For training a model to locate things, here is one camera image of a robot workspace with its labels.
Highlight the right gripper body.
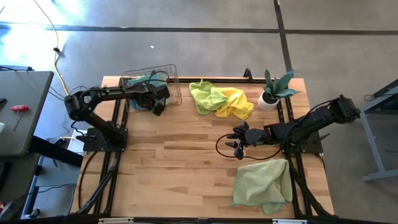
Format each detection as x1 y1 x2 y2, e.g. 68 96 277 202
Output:
234 121 250 161

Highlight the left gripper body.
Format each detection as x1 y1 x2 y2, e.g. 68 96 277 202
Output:
135 82 171 116

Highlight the teal microfiber towel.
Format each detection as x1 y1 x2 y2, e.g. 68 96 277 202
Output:
127 73 170 112

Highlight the black wire basket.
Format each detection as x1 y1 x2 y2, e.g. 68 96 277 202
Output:
119 63 183 113

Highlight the yellow microfiber towel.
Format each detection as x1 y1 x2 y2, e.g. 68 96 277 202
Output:
214 86 255 120

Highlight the lime green microfiber towel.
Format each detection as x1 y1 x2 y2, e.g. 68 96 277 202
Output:
188 79 229 116

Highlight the pale green microfiber towel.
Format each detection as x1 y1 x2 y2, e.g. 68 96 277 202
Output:
229 158 294 215

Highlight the snake plant in white pot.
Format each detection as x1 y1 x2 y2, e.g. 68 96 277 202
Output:
257 68 302 111

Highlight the white power box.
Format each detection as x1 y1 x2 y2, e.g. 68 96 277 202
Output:
67 129 86 156

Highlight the black floor beam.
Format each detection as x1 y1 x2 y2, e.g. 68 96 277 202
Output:
29 136 85 168

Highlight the grey side table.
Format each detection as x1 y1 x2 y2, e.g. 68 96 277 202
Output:
0 70 55 156

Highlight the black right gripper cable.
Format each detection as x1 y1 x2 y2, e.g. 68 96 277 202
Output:
215 133 283 161

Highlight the black aluminium table frame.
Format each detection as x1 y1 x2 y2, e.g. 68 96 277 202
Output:
70 67 336 224

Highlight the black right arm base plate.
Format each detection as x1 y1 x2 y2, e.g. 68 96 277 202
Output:
281 129 324 156

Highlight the yellow floor cable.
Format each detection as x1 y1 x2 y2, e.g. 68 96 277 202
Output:
32 0 70 96

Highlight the grey metal table frame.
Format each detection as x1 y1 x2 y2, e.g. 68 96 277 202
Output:
343 79 398 183

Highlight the red-handled tool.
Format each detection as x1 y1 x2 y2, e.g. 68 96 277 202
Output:
9 105 30 132

